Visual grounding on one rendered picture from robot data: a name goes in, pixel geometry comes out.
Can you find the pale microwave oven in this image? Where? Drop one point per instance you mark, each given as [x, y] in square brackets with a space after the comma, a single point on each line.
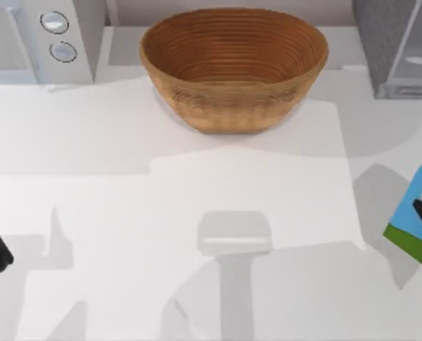
[37, 42]

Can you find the brown woven basket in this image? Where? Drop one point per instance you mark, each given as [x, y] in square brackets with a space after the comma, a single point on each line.
[232, 71]

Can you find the microwave knob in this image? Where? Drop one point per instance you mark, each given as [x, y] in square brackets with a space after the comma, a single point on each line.
[54, 22]
[63, 51]

